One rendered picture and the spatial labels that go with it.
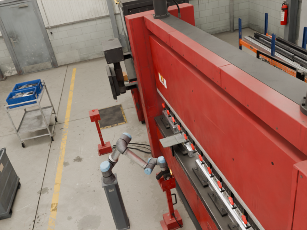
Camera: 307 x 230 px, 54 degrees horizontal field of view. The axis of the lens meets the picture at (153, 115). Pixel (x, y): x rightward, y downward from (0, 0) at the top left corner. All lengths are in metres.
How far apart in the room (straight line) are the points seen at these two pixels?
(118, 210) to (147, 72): 1.80
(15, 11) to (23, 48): 1.12
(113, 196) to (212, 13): 8.10
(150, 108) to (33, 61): 6.73
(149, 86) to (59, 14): 6.30
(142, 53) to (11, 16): 6.77
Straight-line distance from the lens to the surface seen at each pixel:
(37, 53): 10.40
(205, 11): 10.59
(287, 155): 1.66
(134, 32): 3.90
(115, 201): 3.74
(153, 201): 4.33
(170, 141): 3.60
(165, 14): 3.62
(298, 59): 4.44
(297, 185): 1.27
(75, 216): 4.48
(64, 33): 10.16
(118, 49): 4.07
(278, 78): 1.86
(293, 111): 1.54
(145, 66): 4.05
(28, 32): 10.27
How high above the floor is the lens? 3.08
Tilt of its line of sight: 30 degrees down
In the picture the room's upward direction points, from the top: 10 degrees counter-clockwise
